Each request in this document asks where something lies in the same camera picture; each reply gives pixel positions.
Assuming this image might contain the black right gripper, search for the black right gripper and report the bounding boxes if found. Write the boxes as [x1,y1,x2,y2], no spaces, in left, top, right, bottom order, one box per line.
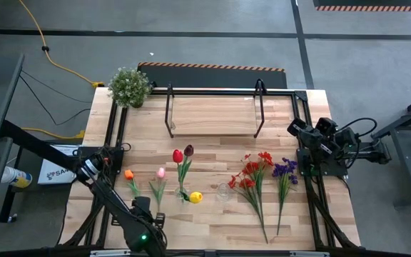
[286,117,340,161]

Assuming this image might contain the orange tulip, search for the orange tulip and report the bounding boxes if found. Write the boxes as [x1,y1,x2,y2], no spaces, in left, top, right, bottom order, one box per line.
[124,169,141,198]

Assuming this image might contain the pink tulip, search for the pink tulip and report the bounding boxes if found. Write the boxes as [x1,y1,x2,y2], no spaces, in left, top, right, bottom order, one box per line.
[148,167,167,214]

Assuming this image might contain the purple flower bunch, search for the purple flower bunch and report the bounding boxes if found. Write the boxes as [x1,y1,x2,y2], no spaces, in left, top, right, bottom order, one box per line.
[271,156,299,236]

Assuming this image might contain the yellow tulip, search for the yellow tulip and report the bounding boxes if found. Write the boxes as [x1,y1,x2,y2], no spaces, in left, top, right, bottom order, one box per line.
[179,189,203,205]

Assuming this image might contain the red tulip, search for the red tulip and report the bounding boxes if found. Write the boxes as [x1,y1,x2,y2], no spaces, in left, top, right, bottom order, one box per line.
[172,148,188,196]

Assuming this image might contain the red flower bunch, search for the red flower bunch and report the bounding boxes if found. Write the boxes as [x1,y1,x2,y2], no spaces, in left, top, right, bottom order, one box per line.
[226,151,275,245]

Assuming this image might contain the dark purple tulip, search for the dark purple tulip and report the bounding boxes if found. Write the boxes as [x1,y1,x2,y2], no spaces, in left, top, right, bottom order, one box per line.
[178,144,195,196]

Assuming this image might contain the clear glass vase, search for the clear glass vase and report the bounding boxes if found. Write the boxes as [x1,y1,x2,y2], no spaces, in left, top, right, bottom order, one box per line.
[174,185,192,204]
[215,182,232,203]

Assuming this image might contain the white printed box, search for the white printed box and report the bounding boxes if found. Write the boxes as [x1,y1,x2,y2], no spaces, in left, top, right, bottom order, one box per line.
[36,144,80,186]

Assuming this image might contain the black floor mat striped edge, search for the black floor mat striped edge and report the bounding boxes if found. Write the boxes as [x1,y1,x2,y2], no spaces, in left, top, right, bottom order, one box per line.
[136,61,288,90]
[313,0,411,12]

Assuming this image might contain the black metal stand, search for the black metal stand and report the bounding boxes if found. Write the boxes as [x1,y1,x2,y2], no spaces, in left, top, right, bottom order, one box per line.
[370,91,411,208]

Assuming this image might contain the green potted plant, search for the green potted plant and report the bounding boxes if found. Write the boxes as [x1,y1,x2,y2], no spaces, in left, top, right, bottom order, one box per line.
[107,66,153,109]

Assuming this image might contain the black desk leg beam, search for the black desk leg beam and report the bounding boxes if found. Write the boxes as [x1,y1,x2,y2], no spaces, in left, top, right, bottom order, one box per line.
[0,119,81,172]

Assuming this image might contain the white and yellow spray can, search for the white and yellow spray can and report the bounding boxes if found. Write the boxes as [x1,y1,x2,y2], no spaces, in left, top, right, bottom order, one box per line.
[0,166,34,189]

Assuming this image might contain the dark grey desk top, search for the dark grey desk top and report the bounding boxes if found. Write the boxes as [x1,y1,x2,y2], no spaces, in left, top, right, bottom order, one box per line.
[0,53,25,140]

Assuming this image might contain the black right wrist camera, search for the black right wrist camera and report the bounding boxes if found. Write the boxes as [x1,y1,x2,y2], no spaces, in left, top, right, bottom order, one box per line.
[315,116,338,136]

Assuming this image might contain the silver metal bracket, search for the silver metal bracket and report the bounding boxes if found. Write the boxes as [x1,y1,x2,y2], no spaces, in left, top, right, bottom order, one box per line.
[290,251,330,257]
[90,249,131,257]

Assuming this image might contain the black aluminium rig frame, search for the black aluminium rig frame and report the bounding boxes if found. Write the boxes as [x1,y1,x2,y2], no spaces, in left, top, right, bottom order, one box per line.
[57,87,362,251]

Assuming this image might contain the wooden shelf with black frame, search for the wooden shelf with black frame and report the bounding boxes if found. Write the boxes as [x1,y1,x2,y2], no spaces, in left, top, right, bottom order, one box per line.
[164,78,266,139]

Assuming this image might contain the thin black floor cable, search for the thin black floor cable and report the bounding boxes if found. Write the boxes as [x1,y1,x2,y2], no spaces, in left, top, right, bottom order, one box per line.
[20,69,93,104]
[19,75,92,126]

